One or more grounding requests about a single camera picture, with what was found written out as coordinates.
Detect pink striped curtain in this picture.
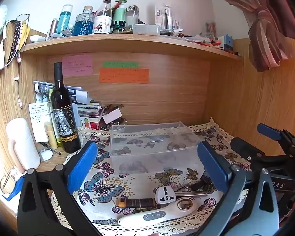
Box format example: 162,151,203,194
208,0,295,72

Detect silver metal tube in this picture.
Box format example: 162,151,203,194
48,18,59,40

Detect white travel adapter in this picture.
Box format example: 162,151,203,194
155,186,177,204

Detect glass jar with sticks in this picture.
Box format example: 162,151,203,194
200,22,217,40

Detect brown segmented bar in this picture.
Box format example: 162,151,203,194
113,195,158,209

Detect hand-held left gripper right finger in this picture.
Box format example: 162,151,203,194
197,141,279,236

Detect white charging cable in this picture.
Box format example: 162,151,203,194
14,52,24,109

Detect stack of books and papers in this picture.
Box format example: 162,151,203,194
33,81,104,129

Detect clear plastic box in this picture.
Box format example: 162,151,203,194
109,121,206,177

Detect white handwritten paper sheet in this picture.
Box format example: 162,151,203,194
28,101,52,143

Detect butterfly print lace tablecloth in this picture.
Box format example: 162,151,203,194
50,117,252,236

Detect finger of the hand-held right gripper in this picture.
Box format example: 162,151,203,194
230,137,286,168
257,123,295,158

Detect pile of small desk clutter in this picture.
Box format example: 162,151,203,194
174,27,239,55

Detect black pen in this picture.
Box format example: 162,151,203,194
41,142,62,155

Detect yellow plastic item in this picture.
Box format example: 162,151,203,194
19,25,30,50

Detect white tumbler with pink handle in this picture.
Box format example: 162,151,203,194
6,117,41,174

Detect green paper note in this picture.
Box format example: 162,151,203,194
103,61,139,69

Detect bowl of small trinkets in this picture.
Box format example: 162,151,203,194
100,104,129,131

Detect clear glass jar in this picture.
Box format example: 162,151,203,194
125,4,139,30

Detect black clip-on device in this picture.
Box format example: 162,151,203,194
192,174,213,190

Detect clear toothbrush pack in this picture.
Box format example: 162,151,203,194
155,4,175,30

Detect orange paper note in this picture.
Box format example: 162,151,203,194
99,68,150,84

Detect small white card box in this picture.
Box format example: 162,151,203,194
102,109,122,124

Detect pink paper note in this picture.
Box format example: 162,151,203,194
62,54,93,77

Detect clear bottle with cartoon label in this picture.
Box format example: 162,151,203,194
92,0,113,34

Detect wire rim eyeglasses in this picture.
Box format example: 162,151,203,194
0,173,18,195

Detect teal plastic bottle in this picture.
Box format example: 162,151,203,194
56,4,74,36

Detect wooden shelf board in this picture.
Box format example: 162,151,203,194
20,34,244,61

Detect blue glass bottle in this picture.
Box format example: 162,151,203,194
72,6,95,36

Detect white plastic container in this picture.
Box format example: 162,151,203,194
133,24,161,35

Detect green pump bottle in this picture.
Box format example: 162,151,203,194
111,0,127,33

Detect blue and white booklet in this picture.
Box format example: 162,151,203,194
0,167,27,202

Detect dark wine bottle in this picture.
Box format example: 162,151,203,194
50,62,82,154

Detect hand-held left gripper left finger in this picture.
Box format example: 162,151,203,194
17,141,99,236

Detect small round mirror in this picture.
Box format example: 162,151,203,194
39,149,53,162

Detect cream yellow tube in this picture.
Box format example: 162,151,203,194
44,122,57,150

